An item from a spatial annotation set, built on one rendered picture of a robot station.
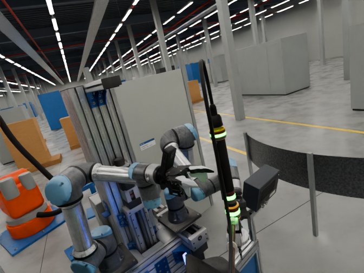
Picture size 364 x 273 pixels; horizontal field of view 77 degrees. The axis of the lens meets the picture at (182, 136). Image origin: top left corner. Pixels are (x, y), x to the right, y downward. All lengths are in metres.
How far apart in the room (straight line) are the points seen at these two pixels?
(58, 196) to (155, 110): 1.77
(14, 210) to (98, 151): 3.17
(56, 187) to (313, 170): 2.21
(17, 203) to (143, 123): 2.61
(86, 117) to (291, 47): 9.85
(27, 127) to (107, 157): 7.11
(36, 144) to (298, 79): 10.12
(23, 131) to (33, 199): 4.30
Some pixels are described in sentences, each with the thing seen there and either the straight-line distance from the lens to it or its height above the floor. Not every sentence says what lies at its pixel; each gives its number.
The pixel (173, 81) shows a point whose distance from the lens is 2.83.
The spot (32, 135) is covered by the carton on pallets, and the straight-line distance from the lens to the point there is 8.54.
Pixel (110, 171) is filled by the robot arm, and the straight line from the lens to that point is 1.13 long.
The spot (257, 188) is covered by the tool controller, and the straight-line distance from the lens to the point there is 1.45.
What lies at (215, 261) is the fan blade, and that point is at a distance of 1.14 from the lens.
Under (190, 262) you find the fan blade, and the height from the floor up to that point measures 1.43.
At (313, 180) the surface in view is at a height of 0.68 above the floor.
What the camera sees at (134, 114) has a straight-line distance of 2.50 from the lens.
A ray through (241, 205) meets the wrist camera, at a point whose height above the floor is 1.46.
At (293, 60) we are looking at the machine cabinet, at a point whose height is 1.30.
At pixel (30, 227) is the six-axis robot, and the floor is 0.17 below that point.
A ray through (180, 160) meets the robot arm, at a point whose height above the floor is 1.55.
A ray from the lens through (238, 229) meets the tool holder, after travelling 0.71.
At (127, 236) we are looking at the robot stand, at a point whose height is 1.04.
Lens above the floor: 1.99
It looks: 16 degrees down
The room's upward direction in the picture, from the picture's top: 13 degrees counter-clockwise
